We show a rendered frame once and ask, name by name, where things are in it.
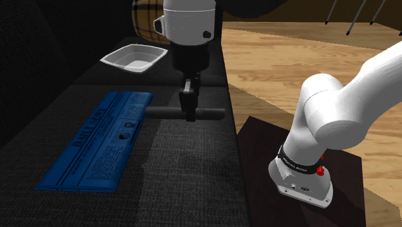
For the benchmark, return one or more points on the white square bowl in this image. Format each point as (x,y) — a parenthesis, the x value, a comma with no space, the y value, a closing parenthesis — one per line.
(135,56)

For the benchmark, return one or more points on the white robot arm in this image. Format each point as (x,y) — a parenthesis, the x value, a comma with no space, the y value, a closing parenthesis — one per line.
(333,119)

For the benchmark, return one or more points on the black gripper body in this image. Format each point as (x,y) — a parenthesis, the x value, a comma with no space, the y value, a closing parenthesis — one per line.
(190,58)

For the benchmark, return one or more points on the dark robot stand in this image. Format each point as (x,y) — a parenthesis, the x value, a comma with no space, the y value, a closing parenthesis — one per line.
(267,201)

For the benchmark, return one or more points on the black cylindrical rod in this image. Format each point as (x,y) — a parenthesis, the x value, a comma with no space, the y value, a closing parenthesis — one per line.
(210,113)

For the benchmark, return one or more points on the tan plaid cushion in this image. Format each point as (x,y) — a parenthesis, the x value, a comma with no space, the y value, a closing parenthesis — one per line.
(144,22)

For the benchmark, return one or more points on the blue folded newspaper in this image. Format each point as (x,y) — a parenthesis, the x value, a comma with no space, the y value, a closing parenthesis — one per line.
(100,141)

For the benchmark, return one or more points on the thin dark furniture legs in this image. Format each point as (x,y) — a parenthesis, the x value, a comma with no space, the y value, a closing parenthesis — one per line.
(356,18)

